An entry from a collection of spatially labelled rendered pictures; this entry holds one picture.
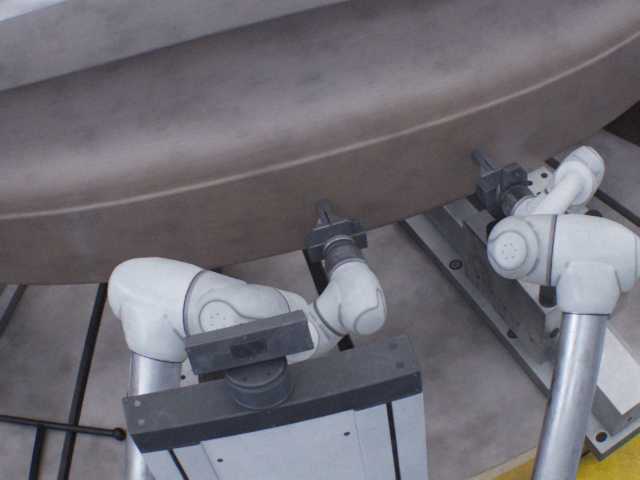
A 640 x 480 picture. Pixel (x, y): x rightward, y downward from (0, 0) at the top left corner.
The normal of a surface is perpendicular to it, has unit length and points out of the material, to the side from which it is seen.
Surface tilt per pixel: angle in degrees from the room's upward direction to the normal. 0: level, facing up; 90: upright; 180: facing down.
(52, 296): 0
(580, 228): 10
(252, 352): 61
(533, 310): 90
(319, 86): 72
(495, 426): 0
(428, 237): 0
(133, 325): 52
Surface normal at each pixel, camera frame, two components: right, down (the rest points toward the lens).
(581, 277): -0.37, 0.04
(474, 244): -0.88, 0.40
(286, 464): 0.23, 0.63
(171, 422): -0.13, -0.73
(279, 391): 0.67, 0.43
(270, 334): 0.14, 0.21
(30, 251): -0.07, 0.68
